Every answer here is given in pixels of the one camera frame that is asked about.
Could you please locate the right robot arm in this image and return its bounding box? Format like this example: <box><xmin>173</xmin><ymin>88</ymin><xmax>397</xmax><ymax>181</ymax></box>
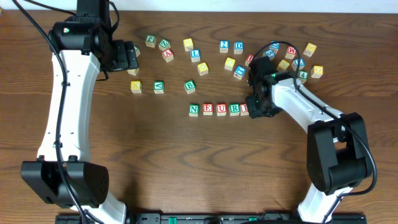
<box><xmin>246</xmin><ymin>57</ymin><xmax>377</xmax><ymax>223</ymax></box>

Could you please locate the blue 5 block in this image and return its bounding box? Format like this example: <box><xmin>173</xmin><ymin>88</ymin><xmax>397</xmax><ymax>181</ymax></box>
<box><xmin>264</xmin><ymin>49</ymin><xmax>275</xmax><ymax>61</ymax></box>

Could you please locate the red I block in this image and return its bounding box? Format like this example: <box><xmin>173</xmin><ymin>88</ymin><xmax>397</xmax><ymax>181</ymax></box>
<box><xmin>239</xmin><ymin>103</ymin><xmax>249</xmax><ymax>116</ymax></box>

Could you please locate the green N block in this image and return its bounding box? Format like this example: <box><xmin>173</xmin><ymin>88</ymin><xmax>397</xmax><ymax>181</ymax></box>
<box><xmin>188</xmin><ymin>104</ymin><xmax>200</xmax><ymax>117</ymax></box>

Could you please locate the yellow O block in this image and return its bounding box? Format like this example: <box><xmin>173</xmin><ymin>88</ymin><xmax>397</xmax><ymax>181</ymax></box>
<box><xmin>197</xmin><ymin>62</ymin><xmax>209</xmax><ymax>76</ymax></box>

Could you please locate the green 4 block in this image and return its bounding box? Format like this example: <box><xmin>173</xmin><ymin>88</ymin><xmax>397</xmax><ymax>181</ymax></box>
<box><xmin>298</xmin><ymin>70</ymin><xmax>309</xmax><ymax>83</ymax></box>

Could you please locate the green J block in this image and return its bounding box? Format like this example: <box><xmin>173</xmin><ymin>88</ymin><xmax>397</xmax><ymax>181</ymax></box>
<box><xmin>145</xmin><ymin>35</ymin><xmax>156</xmax><ymax>48</ymax></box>

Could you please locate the blue T block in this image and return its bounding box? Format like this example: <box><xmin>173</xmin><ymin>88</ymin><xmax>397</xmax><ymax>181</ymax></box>
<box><xmin>233</xmin><ymin>65</ymin><xmax>246</xmax><ymax>80</ymax></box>

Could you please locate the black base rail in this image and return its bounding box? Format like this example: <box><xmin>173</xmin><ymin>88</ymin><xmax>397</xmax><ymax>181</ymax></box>
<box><xmin>55</xmin><ymin>212</ymin><xmax>367</xmax><ymax>224</ymax></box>

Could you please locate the blue 2 block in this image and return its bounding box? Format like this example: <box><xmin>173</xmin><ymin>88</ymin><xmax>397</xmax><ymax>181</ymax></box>
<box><xmin>220</xmin><ymin>40</ymin><xmax>229</xmax><ymax>53</ymax></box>

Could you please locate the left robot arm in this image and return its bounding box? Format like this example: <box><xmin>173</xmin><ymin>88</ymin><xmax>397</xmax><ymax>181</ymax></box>
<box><xmin>21</xmin><ymin>1</ymin><xmax>138</xmax><ymax>223</ymax></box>

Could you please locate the green Z block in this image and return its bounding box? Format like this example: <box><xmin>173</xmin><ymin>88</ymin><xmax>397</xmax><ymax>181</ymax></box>
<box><xmin>159</xmin><ymin>39</ymin><xmax>171</xmax><ymax>51</ymax></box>

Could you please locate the yellow Q block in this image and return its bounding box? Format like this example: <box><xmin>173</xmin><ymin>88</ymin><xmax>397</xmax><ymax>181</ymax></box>
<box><xmin>224</xmin><ymin>57</ymin><xmax>236</xmax><ymax>71</ymax></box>

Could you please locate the blue I block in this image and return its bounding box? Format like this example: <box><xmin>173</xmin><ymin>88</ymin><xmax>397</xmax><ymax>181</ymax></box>
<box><xmin>292</xmin><ymin>59</ymin><xmax>305</xmax><ymax>71</ymax></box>

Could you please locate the green V block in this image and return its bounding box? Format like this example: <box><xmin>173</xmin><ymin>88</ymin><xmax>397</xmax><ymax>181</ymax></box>
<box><xmin>154</xmin><ymin>81</ymin><xmax>164</xmax><ymax>94</ymax></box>

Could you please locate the yellow block far right low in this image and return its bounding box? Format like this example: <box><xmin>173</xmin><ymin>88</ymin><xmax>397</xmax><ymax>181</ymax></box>
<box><xmin>311</xmin><ymin>65</ymin><xmax>323</xmax><ymax>78</ymax></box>

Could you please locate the red E block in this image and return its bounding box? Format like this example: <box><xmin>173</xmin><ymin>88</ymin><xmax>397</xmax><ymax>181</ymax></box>
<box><xmin>203</xmin><ymin>103</ymin><xmax>213</xmax><ymax>116</ymax></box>

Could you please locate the blue d block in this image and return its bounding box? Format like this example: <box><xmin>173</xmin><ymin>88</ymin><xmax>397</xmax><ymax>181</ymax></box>
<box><xmin>234</xmin><ymin>42</ymin><xmax>244</xmax><ymax>54</ymax></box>
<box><xmin>269</xmin><ymin>40</ymin><xmax>280</xmax><ymax>54</ymax></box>

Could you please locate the yellow K block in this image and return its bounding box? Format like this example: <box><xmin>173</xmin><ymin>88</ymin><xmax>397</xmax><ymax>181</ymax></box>
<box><xmin>130</xmin><ymin>80</ymin><xmax>142</xmax><ymax>93</ymax></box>

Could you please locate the green L block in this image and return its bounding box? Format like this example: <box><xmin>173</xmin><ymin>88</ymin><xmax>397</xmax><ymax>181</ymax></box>
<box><xmin>134</xmin><ymin>46</ymin><xmax>141</xmax><ymax>57</ymax></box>

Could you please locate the red M block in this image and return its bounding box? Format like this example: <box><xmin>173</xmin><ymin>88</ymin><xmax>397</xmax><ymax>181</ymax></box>
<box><xmin>285</xmin><ymin>46</ymin><xmax>297</xmax><ymax>60</ymax></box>

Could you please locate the yellow S block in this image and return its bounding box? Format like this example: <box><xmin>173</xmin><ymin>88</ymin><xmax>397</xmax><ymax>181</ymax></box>
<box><xmin>183</xmin><ymin>38</ymin><xmax>194</xmax><ymax>52</ymax></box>

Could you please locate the green B block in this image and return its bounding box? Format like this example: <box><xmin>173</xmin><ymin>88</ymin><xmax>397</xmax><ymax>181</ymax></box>
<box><xmin>184</xmin><ymin>80</ymin><xmax>196</xmax><ymax>94</ymax></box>

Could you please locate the red u block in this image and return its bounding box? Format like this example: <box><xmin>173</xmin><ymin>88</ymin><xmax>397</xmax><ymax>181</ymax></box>
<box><xmin>245</xmin><ymin>55</ymin><xmax>254</xmax><ymax>67</ymax></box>
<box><xmin>216</xmin><ymin>103</ymin><xmax>228</xmax><ymax>116</ymax></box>

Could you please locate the blue D block right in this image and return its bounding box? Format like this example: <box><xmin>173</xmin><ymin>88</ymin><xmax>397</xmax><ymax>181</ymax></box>
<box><xmin>269</xmin><ymin>40</ymin><xmax>280</xmax><ymax>54</ymax></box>

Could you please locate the red A block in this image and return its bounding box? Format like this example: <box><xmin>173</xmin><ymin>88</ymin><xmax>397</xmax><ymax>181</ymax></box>
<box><xmin>162</xmin><ymin>49</ymin><xmax>174</xmax><ymax>62</ymax></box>

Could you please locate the green R block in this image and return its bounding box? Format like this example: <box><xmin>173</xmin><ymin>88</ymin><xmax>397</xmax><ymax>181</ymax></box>
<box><xmin>229</xmin><ymin>103</ymin><xmax>241</xmax><ymax>116</ymax></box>

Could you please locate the blue L block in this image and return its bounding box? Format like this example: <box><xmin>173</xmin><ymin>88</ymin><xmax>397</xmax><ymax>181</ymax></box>
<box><xmin>190</xmin><ymin>49</ymin><xmax>201</xmax><ymax>62</ymax></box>

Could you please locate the yellow C block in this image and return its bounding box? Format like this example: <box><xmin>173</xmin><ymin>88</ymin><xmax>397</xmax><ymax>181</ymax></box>
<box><xmin>127</xmin><ymin>68</ymin><xmax>139</xmax><ymax>76</ymax></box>

